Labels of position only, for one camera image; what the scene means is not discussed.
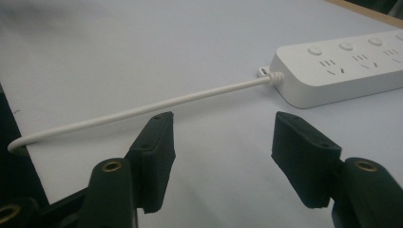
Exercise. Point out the white power strip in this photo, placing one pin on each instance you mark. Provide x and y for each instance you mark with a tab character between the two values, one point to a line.
342	69

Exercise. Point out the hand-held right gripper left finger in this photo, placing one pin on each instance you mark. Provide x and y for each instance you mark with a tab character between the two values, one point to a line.
149	164

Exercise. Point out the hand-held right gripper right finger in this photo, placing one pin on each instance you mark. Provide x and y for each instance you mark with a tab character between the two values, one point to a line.
310	158

